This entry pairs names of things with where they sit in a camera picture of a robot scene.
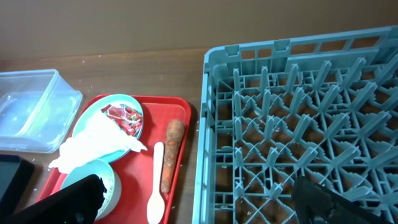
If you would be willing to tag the red snack wrapper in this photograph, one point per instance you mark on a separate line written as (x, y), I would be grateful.
(127, 118)

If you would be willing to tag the black tray bin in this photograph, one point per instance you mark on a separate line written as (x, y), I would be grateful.
(15, 175)

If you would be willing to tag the light blue plate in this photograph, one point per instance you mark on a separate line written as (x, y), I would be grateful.
(96, 107)

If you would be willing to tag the grey-blue dishwasher rack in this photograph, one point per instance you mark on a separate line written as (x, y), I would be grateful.
(321, 106)

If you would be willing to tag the red plastic tray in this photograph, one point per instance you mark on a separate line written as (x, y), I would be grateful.
(135, 170)

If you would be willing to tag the clear plastic bin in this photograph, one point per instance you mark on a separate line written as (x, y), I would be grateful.
(37, 110)

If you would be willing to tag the white tissue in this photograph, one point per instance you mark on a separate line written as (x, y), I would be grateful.
(100, 137)

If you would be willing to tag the white plastic spoon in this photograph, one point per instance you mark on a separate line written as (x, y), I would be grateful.
(156, 204)

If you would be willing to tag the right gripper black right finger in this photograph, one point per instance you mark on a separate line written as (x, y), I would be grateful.
(317, 204)

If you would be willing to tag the green bowl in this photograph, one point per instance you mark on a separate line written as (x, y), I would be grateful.
(109, 177)

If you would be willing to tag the orange carrot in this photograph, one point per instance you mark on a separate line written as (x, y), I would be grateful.
(174, 135)

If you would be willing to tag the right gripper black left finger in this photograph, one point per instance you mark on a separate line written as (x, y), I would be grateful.
(76, 204)

